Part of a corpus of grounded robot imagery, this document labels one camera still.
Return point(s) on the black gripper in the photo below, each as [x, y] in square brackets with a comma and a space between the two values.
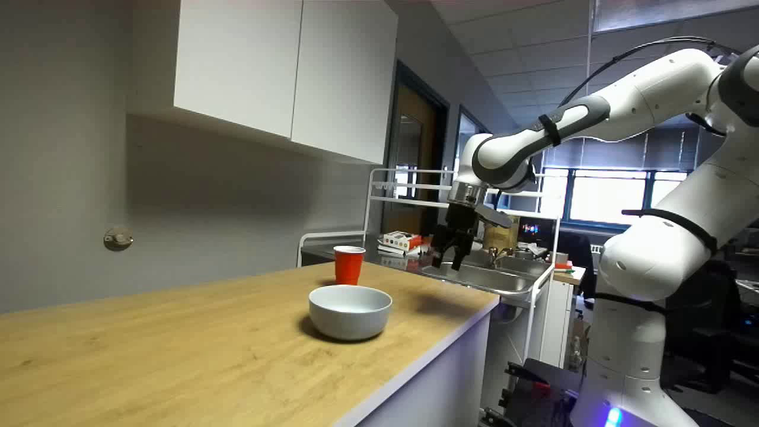
[461, 220]

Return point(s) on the red plastic cup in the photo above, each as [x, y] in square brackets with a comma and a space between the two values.
[350, 267]

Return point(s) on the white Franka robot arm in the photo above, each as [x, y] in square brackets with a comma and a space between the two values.
[656, 95]

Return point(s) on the grey ceramic bowl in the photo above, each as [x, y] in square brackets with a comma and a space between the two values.
[350, 314]

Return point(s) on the red and white box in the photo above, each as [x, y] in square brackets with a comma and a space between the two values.
[401, 240]

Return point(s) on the yellow brown packet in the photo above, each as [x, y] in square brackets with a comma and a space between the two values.
[500, 238]

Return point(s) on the dark framed wooden door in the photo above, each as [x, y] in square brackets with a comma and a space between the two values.
[416, 151]

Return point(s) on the interior glass panel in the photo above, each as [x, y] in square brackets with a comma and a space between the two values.
[467, 131]

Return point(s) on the white low cabinet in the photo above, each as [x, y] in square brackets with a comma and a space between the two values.
[555, 322]

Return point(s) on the white base cabinet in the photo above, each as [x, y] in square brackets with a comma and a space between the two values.
[442, 388]

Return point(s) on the bright exterior window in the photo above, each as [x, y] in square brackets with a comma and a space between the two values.
[607, 198]

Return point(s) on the black equipment with red parts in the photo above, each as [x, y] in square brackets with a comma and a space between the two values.
[536, 393]

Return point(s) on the black office chair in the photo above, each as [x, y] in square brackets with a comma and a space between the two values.
[702, 333]

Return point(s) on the bluish ceiling light panel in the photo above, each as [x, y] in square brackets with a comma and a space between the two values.
[672, 13]

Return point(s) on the white tubular rack frame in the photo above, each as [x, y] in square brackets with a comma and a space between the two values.
[407, 203]

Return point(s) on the white wall-side rail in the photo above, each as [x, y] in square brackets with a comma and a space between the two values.
[327, 233]

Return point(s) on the white wall cabinet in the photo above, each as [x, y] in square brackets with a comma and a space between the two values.
[238, 63]

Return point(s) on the round wall knob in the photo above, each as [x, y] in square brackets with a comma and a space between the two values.
[117, 238]

